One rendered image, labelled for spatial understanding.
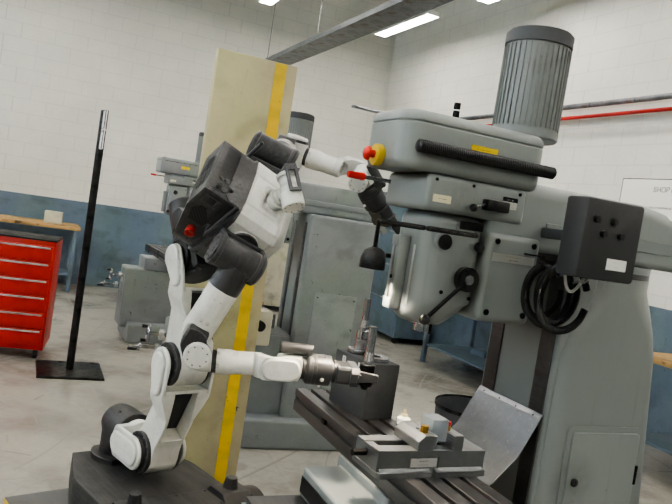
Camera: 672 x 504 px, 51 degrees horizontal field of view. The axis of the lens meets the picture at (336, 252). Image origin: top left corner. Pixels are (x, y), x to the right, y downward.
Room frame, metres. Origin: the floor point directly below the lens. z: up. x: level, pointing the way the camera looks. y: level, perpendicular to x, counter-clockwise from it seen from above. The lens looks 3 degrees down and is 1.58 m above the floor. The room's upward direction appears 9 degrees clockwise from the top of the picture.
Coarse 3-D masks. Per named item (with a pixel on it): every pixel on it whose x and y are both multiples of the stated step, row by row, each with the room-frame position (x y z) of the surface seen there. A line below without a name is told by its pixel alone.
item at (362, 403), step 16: (336, 352) 2.45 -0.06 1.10; (352, 352) 2.39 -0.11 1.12; (384, 368) 2.29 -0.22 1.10; (336, 384) 2.42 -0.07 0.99; (384, 384) 2.30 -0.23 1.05; (336, 400) 2.40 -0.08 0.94; (352, 400) 2.32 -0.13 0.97; (368, 400) 2.27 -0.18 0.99; (384, 400) 2.30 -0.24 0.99; (368, 416) 2.27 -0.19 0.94; (384, 416) 2.31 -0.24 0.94
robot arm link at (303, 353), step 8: (280, 344) 1.98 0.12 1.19; (288, 344) 1.97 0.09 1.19; (296, 344) 1.98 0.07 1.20; (304, 344) 1.99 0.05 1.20; (280, 352) 1.97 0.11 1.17; (288, 352) 1.97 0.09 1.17; (296, 352) 1.97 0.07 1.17; (304, 352) 1.98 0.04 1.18; (312, 352) 1.98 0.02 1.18; (304, 360) 1.98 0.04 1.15; (312, 360) 1.97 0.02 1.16; (304, 368) 1.96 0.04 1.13; (312, 368) 1.96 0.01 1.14; (304, 376) 1.97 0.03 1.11; (312, 376) 1.96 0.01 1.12; (312, 384) 1.99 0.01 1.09
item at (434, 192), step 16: (400, 176) 2.03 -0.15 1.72; (416, 176) 1.95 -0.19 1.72; (432, 176) 1.89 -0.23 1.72; (448, 176) 1.92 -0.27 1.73; (400, 192) 2.02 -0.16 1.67; (416, 192) 1.94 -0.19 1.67; (432, 192) 1.89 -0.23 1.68; (448, 192) 1.91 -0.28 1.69; (464, 192) 1.94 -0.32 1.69; (480, 192) 1.96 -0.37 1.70; (496, 192) 1.98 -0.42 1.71; (512, 192) 2.00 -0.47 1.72; (416, 208) 1.96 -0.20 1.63; (432, 208) 1.90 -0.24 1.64; (448, 208) 1.92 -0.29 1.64; (464, 208) 1.94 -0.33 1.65; (480, 208) 1.96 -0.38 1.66; (512, 208) 2.00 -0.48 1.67
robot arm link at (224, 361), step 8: (208, 344) 1.91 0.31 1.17; (216, 352) 1.94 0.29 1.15; (224, 352) 1.94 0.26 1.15; (232, 352) 1.95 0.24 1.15; (240, 352) 1.96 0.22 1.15; (248, 352) 1.97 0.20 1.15; (216, 360) 1.92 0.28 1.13; (224, 360) 1.93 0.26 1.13; (232, 360) 1.93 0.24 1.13; (240, 360) 1.94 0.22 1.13; (248, 360) 1.94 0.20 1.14; (208, 368) 1.92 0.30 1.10; (216, 368) 1.92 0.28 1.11; (224, 368) 1.93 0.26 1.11; (232, 368) 1.93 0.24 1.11; (240, 368) 1.94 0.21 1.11; (248, 368) 1.94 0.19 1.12
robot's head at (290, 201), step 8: (280, 176) 2.01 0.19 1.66; (280, 184) 2.01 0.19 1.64; (296, 184) 2.00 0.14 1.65; (272, 192) 2.04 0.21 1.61; (280, 192) 2.02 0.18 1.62; (288, 192) 1.98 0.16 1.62; (296, 192) 1.98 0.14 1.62; (272, 200) 2.02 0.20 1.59; (280, 200) 2.03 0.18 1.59; (288, 200) 1.97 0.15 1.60; (296, 200) 1.97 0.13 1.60; (280, 208) 2.03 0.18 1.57; (288, 208) 1.99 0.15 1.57; (296, 208) 2.00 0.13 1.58
